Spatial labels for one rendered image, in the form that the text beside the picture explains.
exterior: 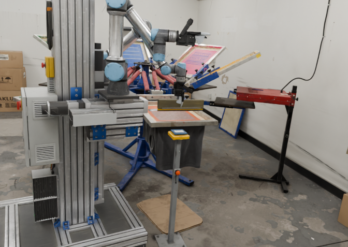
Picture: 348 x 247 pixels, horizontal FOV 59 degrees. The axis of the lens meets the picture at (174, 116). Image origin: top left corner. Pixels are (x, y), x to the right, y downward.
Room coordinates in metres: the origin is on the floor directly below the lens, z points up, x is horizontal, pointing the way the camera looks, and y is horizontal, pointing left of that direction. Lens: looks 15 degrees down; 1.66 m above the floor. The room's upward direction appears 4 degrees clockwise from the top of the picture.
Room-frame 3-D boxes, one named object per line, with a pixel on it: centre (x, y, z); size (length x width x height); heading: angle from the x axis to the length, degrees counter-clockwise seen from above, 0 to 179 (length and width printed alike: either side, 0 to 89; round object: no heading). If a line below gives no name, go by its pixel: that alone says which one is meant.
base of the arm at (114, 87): (2.04, 0.39, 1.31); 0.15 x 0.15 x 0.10
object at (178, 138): (2.18, -0.04, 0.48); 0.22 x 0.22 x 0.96; 20
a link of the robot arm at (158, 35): (1.91, 0.12, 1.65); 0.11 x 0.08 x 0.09; 93
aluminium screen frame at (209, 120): (2.76, 0.03, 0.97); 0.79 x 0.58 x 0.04; 20
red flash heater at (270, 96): (3.49, -1.01, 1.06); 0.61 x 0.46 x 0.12; 80
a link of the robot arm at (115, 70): (1.90, 0.38, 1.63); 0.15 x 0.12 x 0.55; 3
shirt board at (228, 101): (3.63, -0.27, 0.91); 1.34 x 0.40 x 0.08; 80
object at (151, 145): (2.64, 0.19, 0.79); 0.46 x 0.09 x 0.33; 20
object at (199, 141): (2.48, -0.07, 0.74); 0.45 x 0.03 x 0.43; 110
